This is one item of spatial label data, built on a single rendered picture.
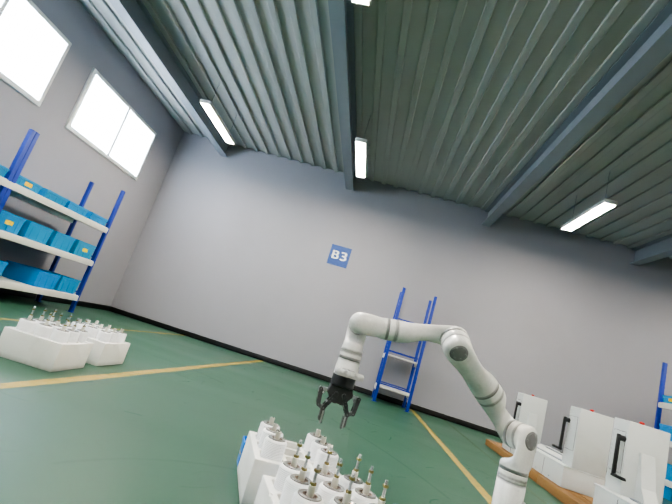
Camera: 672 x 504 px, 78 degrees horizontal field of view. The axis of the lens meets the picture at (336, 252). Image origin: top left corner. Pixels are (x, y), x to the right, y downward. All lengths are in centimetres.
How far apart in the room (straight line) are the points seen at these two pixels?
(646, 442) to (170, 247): 781
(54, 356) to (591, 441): 443
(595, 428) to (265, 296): 563
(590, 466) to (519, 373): 373
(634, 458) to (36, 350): 428
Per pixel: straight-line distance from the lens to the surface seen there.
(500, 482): 165
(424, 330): 139
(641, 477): 411
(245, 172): 893
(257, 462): 186
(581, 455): 477
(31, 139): 587
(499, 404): 151
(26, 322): 340
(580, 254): 903
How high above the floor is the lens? 70
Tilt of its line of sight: 12 degrees up
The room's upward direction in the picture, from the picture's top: 17 degrees clockwise
